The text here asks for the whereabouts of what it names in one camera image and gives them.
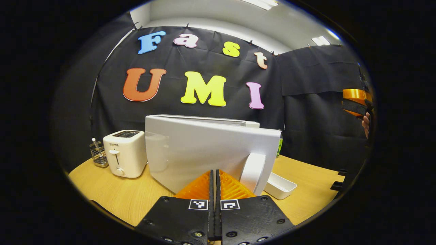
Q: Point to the long ceiling light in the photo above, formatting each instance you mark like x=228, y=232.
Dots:
x=260, y=4

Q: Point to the white toaster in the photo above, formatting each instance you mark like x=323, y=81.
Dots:
x=126, y=153

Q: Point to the small ceiling light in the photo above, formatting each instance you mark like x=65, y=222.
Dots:
x=321, y=41

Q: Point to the green drink bottle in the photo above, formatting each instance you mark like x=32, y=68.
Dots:
x=279, y=146

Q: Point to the black backdrop cloth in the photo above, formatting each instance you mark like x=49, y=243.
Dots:
x=306, y=129

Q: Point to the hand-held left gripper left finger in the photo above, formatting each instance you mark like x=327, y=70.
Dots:
x=180, y=221

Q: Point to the white microwave oven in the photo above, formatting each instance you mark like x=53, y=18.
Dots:
x=204, y=146

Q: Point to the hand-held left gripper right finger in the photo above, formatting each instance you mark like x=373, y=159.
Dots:
x=252, y=221

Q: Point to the black table clamp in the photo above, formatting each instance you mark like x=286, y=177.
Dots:
x=336, y=185
x=342, y=172

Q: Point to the white rectangular tray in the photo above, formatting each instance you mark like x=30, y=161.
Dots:
x=279, y=187

